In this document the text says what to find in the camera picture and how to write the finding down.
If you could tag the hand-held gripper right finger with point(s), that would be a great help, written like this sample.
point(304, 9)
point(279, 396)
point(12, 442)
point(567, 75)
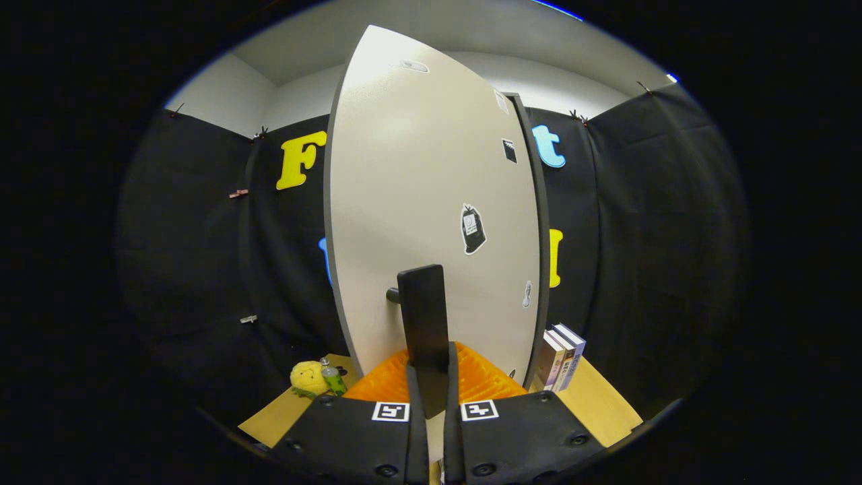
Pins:
point(451, 438)

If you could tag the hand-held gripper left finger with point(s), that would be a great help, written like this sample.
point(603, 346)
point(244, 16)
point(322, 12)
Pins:
point(417, 438)

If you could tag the dark grey shoe cabinet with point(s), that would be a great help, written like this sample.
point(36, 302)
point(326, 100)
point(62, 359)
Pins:
point(535, 202)

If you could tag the beige shoe cabinet door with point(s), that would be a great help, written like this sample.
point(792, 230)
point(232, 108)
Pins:
point(404, 168)

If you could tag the green bottle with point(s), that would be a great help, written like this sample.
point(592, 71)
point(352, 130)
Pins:
point(333, 380)

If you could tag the yellow plush toy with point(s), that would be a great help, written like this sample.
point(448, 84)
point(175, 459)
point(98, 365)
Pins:
point(308, 378)

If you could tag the black backdrop cloth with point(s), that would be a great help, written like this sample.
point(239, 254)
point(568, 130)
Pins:
point(640, 236)

